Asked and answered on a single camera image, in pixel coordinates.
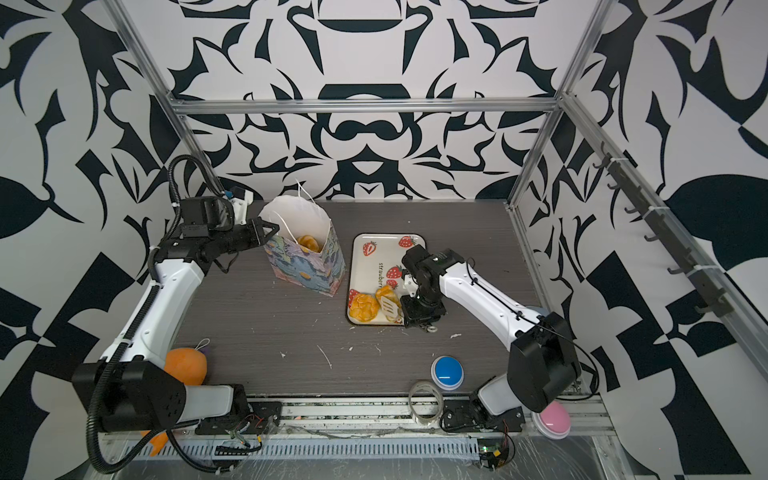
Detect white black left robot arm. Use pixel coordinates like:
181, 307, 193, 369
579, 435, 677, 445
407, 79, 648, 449
72, 195, 340, 440

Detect floral white paper bag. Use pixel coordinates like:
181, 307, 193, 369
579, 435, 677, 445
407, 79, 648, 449
259, 185, 346, 297

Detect white strawberry tray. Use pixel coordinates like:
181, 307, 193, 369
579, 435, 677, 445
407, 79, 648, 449
347, 233, 427, 326

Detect blue push button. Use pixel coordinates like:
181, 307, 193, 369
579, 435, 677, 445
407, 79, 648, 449
430, 356, 464, 391

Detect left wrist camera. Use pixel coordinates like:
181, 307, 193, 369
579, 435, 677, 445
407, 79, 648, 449
225, 187, 254, 225

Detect croissant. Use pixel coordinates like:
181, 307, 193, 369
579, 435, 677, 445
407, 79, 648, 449
376, 285, 403, 324

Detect wall hook rail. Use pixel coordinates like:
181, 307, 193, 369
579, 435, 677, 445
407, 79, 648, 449
595, 152, 737, 318

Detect ring donut bread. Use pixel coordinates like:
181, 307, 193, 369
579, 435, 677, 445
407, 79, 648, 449
297, 235, 323, 253

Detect clear tape roll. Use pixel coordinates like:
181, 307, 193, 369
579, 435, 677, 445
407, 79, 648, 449
407, 380, 445, 427

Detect small circuit board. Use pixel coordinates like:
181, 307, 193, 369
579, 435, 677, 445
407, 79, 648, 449
478, 437, 516, 471

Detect round bread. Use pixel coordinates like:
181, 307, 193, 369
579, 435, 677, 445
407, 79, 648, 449
349, 293, 380, 323

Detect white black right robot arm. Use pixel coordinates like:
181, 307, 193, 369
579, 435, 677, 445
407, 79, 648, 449
401, 245, 581, 416

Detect black corrugated cable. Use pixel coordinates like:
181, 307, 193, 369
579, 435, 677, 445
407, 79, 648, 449
83, 154, 265, 475

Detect orange plush toy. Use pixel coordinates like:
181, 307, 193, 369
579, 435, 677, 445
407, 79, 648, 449
143, 346, 209, 457

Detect pale blue lid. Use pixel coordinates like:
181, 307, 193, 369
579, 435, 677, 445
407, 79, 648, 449
528, 306, 550, 317

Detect pink push button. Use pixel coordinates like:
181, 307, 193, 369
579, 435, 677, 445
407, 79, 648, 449
531, 401, 572, 440

